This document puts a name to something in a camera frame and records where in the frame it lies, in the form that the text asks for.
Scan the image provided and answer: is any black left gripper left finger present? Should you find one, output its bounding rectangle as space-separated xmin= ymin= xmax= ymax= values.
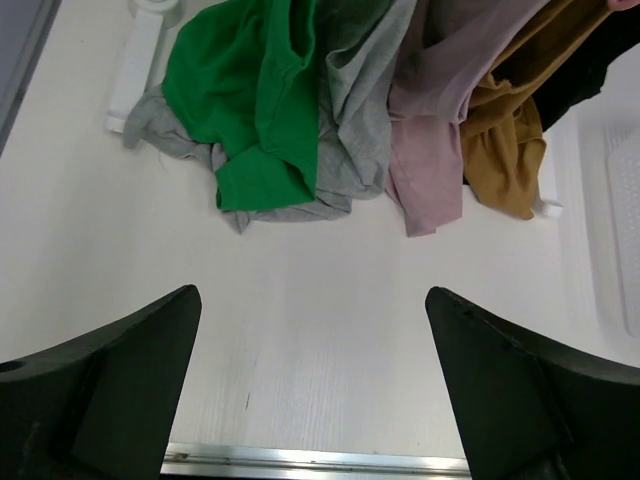
xmin=1 ymin=285 xmax=201 ymax=479

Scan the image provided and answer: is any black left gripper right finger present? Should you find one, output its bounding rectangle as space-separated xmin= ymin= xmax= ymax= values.
xmin=425 ymin=287 xmax=639 ymax=479

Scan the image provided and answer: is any mustard brown tank top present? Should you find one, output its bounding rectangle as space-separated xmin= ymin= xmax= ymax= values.
xmin=460 ymin=1 xmax=611 ymax=220

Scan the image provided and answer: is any black tank top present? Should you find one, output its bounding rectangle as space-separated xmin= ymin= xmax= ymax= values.
xmin=532 ymin=6 xmax=639 ymax=131

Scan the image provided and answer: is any mauve pink tank top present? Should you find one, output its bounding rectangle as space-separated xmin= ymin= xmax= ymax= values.
xmin=387 ymin=1 xmax=545 ymax=237

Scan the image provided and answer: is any green tank top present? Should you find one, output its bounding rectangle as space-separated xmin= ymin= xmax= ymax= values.
xmin=162 ymin=0 xmax=319 ymax=211

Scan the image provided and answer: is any grey tank top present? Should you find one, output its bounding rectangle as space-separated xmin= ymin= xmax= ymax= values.
xmin=123 ymin=1 xmax=415 ymax=232

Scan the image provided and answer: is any white plastic basket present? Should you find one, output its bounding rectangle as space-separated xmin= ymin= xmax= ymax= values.
xmin=579 ymin=114 xmax=639 ymax=339

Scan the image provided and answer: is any white clothes rack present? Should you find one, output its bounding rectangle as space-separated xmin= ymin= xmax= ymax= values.
xmin=104 ymin=0 xmax=183 ymax=134

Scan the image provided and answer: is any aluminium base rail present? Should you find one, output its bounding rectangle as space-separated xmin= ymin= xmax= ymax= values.
xmin=161 ymin=443 xmax=471 ymax=479

